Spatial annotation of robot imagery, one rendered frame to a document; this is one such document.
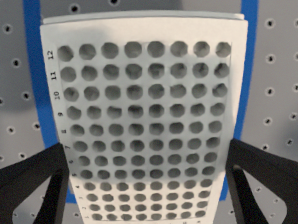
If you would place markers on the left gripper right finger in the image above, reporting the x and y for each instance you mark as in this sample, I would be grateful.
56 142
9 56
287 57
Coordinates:
276 173

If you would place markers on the blue tape outline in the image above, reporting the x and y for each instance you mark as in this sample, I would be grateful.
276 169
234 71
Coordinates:
33 16

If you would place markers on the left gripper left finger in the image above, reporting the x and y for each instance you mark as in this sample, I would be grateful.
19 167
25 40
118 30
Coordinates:
19 180

